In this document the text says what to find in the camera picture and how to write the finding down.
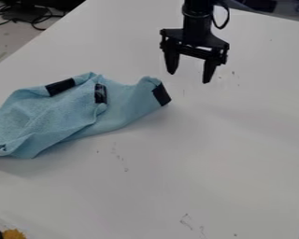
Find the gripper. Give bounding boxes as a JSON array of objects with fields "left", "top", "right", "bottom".
[{"left": 158, "top": 12, "right": 231, "bottom": 85}]

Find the light blue cloth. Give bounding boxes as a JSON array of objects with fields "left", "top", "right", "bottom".
[{"left": 0, "top": 71, "right": 174, "bottom": 160}]

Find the yellow toy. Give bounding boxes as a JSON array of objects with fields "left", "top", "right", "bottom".
[{"left": 1, "top": 228, "right": 28, "bottom": 239}]

